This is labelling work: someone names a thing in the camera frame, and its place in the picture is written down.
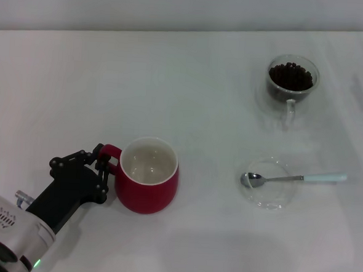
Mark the clear glass saucer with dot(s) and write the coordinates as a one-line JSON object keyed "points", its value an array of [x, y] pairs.
{"points": [[270, 197]]}

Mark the pile of coffee beans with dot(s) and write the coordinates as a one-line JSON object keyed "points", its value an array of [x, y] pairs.
{"points": [[290, 77]]}

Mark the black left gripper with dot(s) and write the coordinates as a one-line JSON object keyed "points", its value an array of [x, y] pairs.
{"points": [[70, 187]]}

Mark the red ceramic mug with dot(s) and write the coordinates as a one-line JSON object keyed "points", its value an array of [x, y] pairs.
{"points": [[147, 198]]}

